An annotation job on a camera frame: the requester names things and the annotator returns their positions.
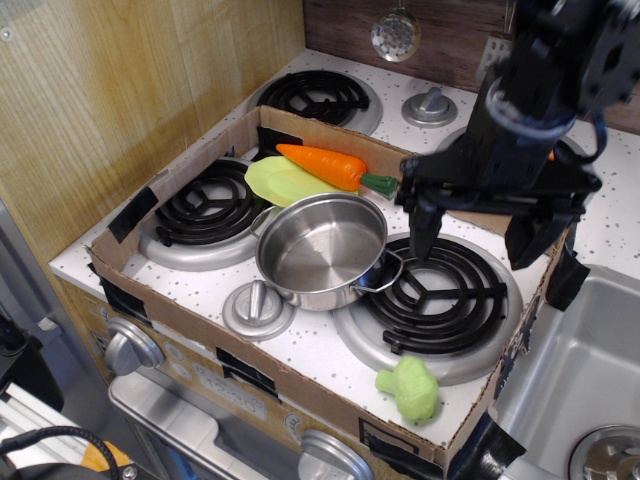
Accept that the silver stovetop knob rear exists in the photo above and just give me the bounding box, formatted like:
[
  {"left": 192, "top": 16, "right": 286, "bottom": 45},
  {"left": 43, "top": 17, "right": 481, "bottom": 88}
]
[{"left": 401, "top": 87, "right": 458, "bottom": 128}]

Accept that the orange object lower left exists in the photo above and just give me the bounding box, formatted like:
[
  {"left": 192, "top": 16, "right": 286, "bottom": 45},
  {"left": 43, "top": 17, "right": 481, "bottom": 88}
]
[{"left": 80, "top": 441, "right": 131, "bottom": 472}]

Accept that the green toy broccoli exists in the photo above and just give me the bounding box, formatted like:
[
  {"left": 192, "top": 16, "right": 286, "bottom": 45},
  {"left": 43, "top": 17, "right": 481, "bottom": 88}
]
[{"left": 375, "top": 356, "right": 439, "bottom": 421}]

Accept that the orange toy carrot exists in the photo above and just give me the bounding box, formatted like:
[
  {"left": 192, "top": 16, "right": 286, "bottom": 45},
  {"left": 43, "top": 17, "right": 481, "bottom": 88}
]
[{"left": 276, "top": 143, "right": 398, "bottom": 199}]

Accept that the small steel pan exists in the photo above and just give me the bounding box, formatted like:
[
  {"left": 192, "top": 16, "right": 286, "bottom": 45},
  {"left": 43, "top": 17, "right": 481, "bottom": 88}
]
[{"left": 249, "top": 193, "right": 404, "bottom": 311}]

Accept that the silver oven knob right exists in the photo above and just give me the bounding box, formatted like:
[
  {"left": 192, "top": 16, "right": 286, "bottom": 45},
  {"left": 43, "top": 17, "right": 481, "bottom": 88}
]
[{"left": 297, "top": 429, "right": 374, "bottom": 480}]

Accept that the silver stovetop knob front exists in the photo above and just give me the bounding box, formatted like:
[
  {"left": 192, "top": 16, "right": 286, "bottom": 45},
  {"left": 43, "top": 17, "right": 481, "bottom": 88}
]
[{"left": 222, "top": 280, "right": 295, "bottom": 342}]

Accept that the hanging round metal strainer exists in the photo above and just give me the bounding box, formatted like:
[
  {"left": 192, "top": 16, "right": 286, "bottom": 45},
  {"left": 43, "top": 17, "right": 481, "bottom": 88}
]
[{"left": 370, "top": 1, "right": 422, "bottom": 63}]

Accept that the silver stovetop knob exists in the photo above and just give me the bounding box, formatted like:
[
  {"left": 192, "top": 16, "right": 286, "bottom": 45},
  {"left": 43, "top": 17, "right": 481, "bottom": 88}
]
[
  {"left": 222, "top": 280, "right": 295, "bottom": 342},
  {"left": 401, "top": 87, "right": 458, "bottom": 128}
]

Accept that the front right black burner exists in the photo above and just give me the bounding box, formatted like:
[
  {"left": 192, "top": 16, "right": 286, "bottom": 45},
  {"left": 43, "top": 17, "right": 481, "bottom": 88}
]
[{"left": 333, "top": 234, "right": 523, "bottom": 386}]

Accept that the silver sink drain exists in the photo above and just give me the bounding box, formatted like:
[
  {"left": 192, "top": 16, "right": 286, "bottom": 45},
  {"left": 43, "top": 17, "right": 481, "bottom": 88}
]
[{"left": 567, "top": 425, "right": 639, "bottom": 480}]

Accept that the steel sink basin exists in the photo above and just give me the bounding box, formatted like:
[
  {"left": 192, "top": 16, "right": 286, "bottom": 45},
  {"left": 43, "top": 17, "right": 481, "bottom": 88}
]
[{"left": 495, "top": 266, "right": 639, "bottom": 479}]

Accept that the silver oven knob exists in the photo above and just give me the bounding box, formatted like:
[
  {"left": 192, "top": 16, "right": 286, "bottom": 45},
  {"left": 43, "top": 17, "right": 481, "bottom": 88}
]
[
  {"left": 105, "top": 317, "right": 165, "bottom": 376},
  {"left": 297, "top": 429, "right": 374, "bottom": 480}
]

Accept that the hanging metal spatula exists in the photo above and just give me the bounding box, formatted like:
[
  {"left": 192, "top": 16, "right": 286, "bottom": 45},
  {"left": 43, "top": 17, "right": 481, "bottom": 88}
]
[{"left": 476, "top": 1, "right": 515, "bottom": 81}]

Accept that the black cable loop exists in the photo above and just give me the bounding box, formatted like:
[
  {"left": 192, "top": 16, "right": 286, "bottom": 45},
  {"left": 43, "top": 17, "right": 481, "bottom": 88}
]
[{"left": 0, "top": 425, "right": 121, "bottom": 480}]

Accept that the brown cardboard fence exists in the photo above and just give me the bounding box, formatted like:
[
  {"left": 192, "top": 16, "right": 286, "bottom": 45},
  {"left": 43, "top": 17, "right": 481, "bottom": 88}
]
[{"left": 88, "top": 106, "right": 569, "bottom": 472}]

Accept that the silver oven door handle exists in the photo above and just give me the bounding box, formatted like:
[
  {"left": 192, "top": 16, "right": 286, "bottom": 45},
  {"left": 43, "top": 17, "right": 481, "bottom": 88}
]
[{"left": 109, "top": 373, "right": 264, "bottom": 479}]

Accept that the rear left black burner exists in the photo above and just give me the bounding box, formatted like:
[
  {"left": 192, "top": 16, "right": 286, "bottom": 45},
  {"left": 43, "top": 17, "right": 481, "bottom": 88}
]
[{"left": 247, "top": 70, "right": 383, "bottom": 135}]

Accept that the front left black burner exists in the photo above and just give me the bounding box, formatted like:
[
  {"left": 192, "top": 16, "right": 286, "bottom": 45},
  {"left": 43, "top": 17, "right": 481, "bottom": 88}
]
[{"left": 139, "top": 157, "right": 270, "bottom": 272}]

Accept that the silver oven knob left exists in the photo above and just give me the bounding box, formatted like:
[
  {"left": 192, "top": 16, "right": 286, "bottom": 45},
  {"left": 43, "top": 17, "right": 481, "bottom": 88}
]
[{"left": 105, "top": 317, "right": 165, "bottom": 376}]

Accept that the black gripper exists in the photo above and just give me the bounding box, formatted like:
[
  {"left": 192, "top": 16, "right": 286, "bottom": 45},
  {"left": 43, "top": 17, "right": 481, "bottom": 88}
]
[{"left": 394, "top": 117, "right": 604, "bottom": 271}]

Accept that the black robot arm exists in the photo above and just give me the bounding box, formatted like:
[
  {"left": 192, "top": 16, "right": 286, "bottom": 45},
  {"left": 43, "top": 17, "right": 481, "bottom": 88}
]
[{"left": 396, "top": 1, "right": 639, "bottom": 270}]

